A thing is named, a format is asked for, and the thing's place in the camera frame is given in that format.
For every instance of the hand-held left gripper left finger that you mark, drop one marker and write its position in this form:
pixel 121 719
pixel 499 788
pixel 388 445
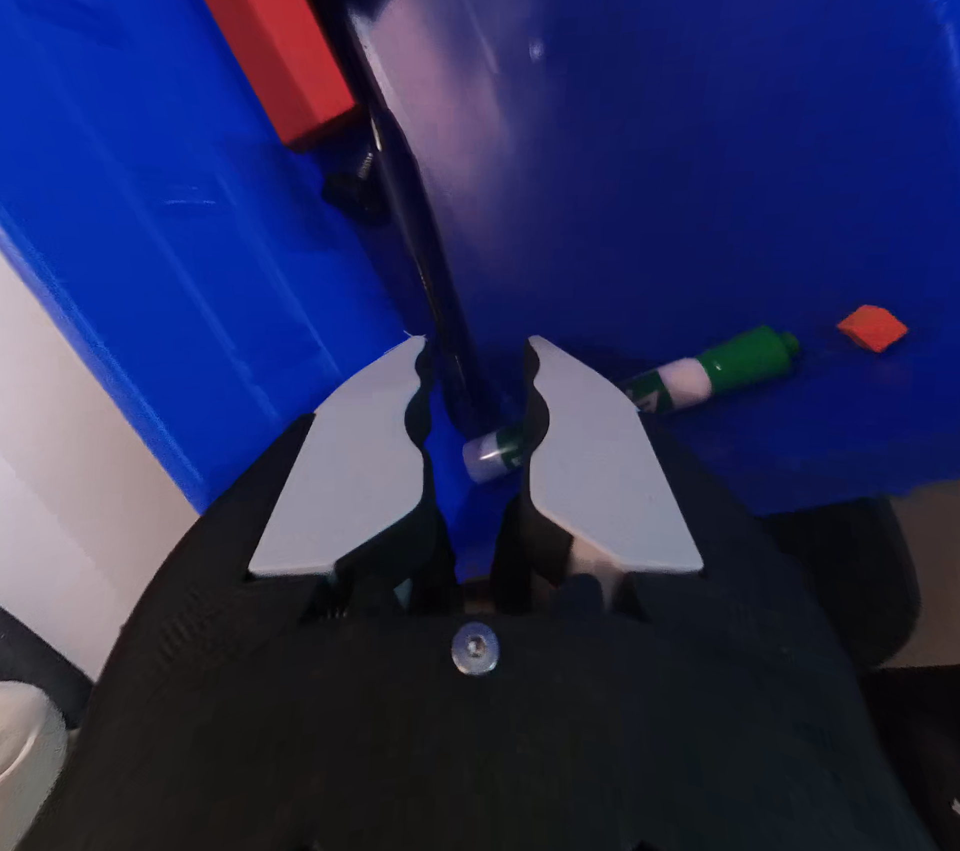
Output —
pixel 345 483

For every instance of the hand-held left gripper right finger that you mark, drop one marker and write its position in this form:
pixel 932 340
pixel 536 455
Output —
pixel 607 483

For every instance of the blue bin with tag sticker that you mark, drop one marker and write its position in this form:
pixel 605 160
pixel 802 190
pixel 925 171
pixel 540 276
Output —
pixel 675 116

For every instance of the red toy block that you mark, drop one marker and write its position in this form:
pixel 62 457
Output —
pixel 262 26

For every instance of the green and white marker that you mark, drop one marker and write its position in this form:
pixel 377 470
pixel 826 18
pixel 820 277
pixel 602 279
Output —
pixel 742 360

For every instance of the small black screw knob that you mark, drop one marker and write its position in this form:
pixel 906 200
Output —
pixel 356 187

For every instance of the small orange block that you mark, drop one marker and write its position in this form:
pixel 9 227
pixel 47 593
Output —
pixel 871 327

